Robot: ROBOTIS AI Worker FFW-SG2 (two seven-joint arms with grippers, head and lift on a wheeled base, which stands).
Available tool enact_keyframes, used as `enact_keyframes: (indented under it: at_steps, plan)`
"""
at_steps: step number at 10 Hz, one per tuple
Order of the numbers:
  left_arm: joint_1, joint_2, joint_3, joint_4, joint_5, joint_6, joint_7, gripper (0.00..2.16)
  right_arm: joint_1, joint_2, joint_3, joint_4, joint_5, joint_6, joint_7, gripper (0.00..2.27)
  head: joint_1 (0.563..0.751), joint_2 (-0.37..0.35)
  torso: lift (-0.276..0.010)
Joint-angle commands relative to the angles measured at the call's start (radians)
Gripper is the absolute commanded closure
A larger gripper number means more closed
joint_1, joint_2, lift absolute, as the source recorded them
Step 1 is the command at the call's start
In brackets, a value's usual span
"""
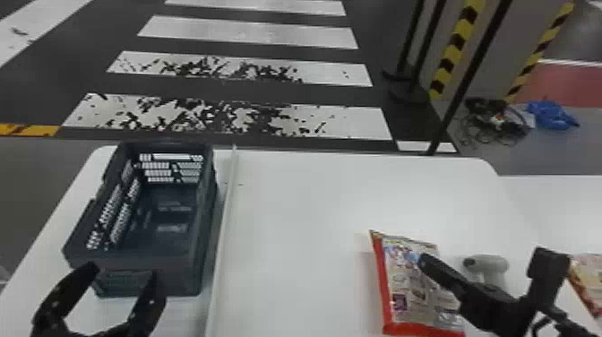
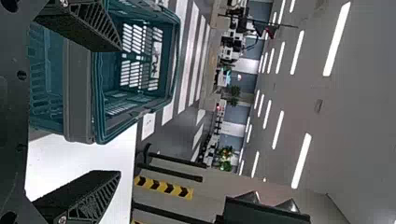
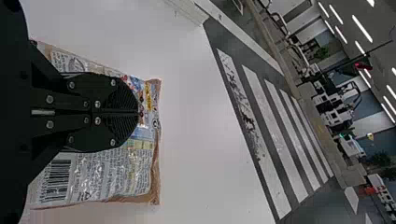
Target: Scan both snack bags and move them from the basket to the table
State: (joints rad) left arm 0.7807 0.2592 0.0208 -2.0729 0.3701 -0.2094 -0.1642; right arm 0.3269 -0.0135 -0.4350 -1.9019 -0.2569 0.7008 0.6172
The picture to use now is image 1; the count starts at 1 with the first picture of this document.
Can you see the red snack packet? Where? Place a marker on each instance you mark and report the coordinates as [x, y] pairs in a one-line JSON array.
[[407, 282], [590, 282]]

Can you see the hand scanner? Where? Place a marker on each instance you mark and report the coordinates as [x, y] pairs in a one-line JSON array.
[[489, 264]]

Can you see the black basket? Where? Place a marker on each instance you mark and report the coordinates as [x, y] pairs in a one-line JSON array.
[[141, 263]]

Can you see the blue plastic bag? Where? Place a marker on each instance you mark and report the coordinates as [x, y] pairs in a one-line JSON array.
[[550, 115]]

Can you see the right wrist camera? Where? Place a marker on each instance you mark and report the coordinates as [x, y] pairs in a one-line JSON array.
[[548, 266]]

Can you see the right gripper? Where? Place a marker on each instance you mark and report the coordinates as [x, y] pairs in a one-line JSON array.
[[496, 315]]

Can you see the yellow black striped post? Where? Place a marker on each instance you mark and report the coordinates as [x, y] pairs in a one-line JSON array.
[[541, 49], [454, 49]]

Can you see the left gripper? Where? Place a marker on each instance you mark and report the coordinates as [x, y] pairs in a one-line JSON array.
[[101, 334]]

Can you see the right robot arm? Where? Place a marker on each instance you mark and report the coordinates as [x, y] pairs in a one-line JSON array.
[[562, 321]]

